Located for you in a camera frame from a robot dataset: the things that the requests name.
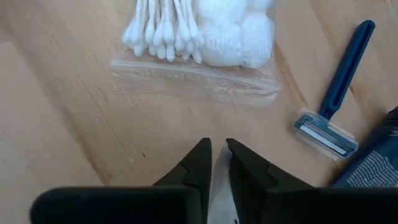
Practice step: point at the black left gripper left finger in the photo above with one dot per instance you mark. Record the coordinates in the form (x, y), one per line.
(199, 168)

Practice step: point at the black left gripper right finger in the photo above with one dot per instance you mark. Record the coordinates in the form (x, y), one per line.
(248, 174)

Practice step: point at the navy shave butter tube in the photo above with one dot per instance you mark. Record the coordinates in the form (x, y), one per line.
(373, 161)

